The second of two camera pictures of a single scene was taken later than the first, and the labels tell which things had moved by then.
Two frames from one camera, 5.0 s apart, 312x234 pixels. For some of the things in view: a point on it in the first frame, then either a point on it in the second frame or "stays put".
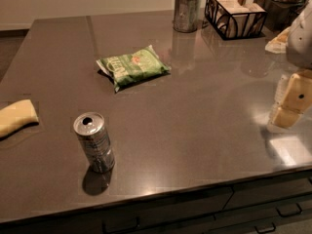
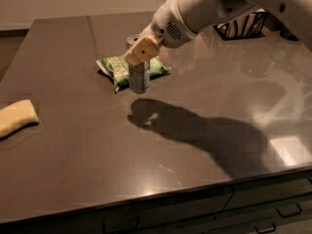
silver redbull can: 90,128 to 138,73
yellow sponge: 17,116 stays put
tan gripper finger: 297,100 to 169,25
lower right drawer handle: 266,229 stays put
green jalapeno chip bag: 123,69 stays put
